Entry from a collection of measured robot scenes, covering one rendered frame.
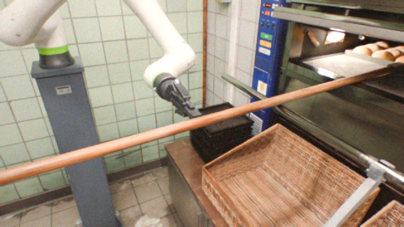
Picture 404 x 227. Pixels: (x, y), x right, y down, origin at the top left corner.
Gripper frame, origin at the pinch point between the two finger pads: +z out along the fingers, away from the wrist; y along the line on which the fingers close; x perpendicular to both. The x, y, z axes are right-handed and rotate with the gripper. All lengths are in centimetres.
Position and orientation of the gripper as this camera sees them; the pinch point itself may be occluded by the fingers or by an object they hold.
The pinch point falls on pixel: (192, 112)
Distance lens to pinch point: 78.4
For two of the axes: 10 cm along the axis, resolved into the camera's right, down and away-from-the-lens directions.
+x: -9.0, 2.1, -3.9
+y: 0.0, 8.8, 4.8
